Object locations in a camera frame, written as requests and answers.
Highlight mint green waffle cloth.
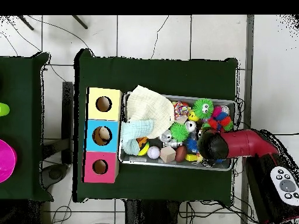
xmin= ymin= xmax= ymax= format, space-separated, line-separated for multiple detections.
xmin=120 ymin=119 xmax=155 ymax=156

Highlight wooden box with three holes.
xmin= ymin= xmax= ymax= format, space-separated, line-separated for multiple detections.
xmin=81 ymin=86 xmax=124 ymax=184

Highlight shallow metal mesh bin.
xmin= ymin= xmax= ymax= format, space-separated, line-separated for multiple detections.
xmin=119 ymin=92 xmax=237 ymax=172

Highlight cream waffle cloth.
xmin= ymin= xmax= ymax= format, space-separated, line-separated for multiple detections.
xmin=126 ymin=85 xmax=175 ymax=139

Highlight white baseball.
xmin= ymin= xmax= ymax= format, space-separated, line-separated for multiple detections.
xmin=147 ymin=146 xmax=161 ymax=160

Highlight green spiky ball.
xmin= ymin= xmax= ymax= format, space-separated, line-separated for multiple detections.
xmin=169 ymin=122 xmax=189 ymax=142

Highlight light wooden block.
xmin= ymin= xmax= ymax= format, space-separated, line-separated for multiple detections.
xmin=159 ymin=145 xmax=176 ymax=163

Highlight brown toy football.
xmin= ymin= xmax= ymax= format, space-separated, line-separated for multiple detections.
xmin=175 ymin=145 xmax=187 ymax=163

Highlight blue spiky ball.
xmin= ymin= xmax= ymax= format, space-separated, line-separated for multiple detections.
xmin=186 ymin=138 xmax=199 ymax=152

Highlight dark green table cloth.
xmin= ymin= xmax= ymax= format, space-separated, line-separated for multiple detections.
xmin=73 ymin=48 xmax=239 ymax=203

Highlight green spiky toy with eyes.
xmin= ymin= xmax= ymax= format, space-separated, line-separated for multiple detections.
xmin=192 ymin=97 xmax=214 ymax=119

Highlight multicolour spiky caterpillar toy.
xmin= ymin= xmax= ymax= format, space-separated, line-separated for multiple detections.
xmin=201 ymin=105 xmax=234 ymax=132

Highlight black stand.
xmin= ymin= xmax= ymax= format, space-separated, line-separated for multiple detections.
xmin=41 ymin=81 xmax=75 ymax=165

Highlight grey stand foot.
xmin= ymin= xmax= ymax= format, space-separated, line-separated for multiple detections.
xmin=41 ymin=163 xmax=69 ymax=189

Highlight grey floor strip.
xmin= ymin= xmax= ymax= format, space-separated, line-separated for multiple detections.
xmin=240 ymin=15 xmax=255 ymax=224

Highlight dark tripod leg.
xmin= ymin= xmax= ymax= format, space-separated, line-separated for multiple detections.
xmin=16 ymin=15 xmax=35 ymax=31
xmin=71 ymin=15 xmax=89 ymax=30

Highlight green cloth side table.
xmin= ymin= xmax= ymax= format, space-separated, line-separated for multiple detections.
xmin=0 ymin=51 xmax=54 ymax=202

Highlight lime green object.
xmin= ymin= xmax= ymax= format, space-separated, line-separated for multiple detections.
xmin=0 ymin=102 xmax=11 ymax=117

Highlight pink plate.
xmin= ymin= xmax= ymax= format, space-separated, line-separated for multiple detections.
xmin=0 ymin=139 xmax=18 ymax=184

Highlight thin black floor cable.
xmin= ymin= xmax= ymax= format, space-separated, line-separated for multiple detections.
xmin=150 ymin=15 xmax=169 ymax=60
xmin=27 ymin=15 xmax=95 ymax=57

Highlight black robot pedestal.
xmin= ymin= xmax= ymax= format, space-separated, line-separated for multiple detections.
xmin=123 ymin=199 xmax=179 ymax=224

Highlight tangled black floor cables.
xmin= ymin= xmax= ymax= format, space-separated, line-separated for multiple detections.
xmin=178 ymin=199 xmax=260 ymax=224

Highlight thick black floor cable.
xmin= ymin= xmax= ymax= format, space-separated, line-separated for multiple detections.
xmin=272 ymin=132 xmax=299 ymax=137

